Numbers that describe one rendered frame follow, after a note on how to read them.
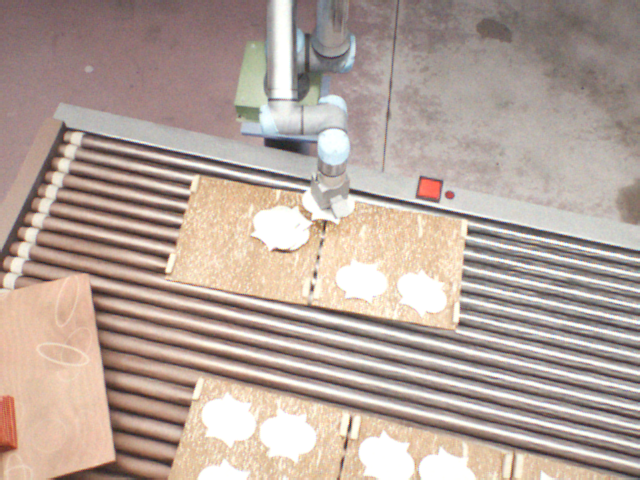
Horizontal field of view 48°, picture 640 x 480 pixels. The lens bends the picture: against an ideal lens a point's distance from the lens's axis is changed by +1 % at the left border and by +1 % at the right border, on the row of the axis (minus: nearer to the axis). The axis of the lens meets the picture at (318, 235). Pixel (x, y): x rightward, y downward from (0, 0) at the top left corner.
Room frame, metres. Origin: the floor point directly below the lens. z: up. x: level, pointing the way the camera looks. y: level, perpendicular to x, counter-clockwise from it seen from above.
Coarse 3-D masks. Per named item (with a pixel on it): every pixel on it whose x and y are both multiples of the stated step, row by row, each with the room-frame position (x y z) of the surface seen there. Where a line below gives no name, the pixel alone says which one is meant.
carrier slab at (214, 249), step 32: (224, 192) 1.05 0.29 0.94; (256, 192) 1.06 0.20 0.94; (288, 192) 1.07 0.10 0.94; (192, 224) 0.93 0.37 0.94; (224, 224) 0.94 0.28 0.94; (320, 224) 0.97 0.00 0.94; (192, 256) 0.83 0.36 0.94; (224, 256) 0.84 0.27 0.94; (256, 256) 0.85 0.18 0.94; (288, 256) 0.85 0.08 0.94; (224, 288) 0.74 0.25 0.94; (256, 288) 0.75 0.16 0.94; (288, 288) 0.75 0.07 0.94
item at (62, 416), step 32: (32, 288) 0.66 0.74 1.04; (64, 288) 0.67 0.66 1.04; (0, 320) 0.57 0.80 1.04; (32, 320) 0.57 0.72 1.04; (64, 320) 0.58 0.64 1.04; (0, 352) 0.48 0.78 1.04; (32, 352) 0.49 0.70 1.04; (64, 352) 0.49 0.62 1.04; (96, 352) 0.50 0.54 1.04; (0, 384) 0.40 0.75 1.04; (32, 384) 0.41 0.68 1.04; (64, 384) 0.41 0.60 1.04; (96, 384) 0.42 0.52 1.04; (32, 416) 0.33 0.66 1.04; (64, 416) 0.34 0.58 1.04; (96, 416) 0.34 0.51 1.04; (32, 448) 0.26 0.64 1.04; (64, 448) 0.26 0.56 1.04; (96, 448) 0.27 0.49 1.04
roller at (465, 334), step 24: (24, 240) 0.86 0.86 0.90; (48, 240) 0.86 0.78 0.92; (72, 240) 0.86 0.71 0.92; (144, 264) 0.80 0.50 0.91; (456, 336) 0.66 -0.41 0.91; (480, 336) 0.66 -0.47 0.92; (504, 336) 0.67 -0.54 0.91; (552, 360) 0.61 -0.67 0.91; (576, 360) 0.62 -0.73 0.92; (600, 360) 0.62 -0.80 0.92
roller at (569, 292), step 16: (48, 176) 1.07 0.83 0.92; (64, 176) 1.07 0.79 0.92; (96, 192) 1.03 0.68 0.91; (112, 192) 1.03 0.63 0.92; (128, 192) 1.03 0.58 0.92; (144, 192) 1.04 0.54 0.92; (160, 208) 1.00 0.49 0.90; (176, 208) 1.00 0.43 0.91; (320, 240) 0.93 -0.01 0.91; (464, 272) 0.86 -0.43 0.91; (480, 272) 0.86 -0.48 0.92; (496, 272) 0.86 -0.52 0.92; (512, 272) 0.87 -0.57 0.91; (528, 288) 0.82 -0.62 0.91; (544, 288) 0.82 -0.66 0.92; (560, 288) 0.83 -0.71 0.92; (576, 288) 0.83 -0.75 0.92; (592, 304) 0.79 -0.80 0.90; (608, 304) 0.79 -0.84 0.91; (624, 304) 0.79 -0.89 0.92
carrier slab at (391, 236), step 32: (352, 224) 0.97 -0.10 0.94; (384, 224) 0.98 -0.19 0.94; (416, 224) 0.99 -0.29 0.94; (448, 224) 1.00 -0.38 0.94; (352, 256) 0.87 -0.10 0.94; (384, 256) 0.88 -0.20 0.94; (416, 256) 0.89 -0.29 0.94; (448, 256) 0.89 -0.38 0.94; (448, 288) 0.79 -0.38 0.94; (416, 320) 0.69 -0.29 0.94; (448, 320) 0.70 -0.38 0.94
